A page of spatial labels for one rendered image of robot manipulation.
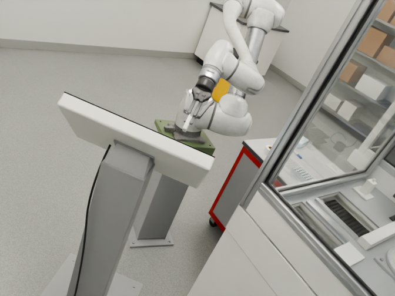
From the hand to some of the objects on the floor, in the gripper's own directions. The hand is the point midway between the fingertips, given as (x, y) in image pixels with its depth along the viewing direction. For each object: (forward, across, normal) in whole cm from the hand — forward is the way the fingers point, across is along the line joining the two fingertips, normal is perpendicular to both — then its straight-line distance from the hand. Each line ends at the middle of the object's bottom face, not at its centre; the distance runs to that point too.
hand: (187, 123), depth 139 cm
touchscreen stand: (+88, -15, +72) cm, 114 cm away
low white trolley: (+10, +68, +140) cm, 156 cm away
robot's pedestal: (+35, -7, +115) cm, 121 cm away
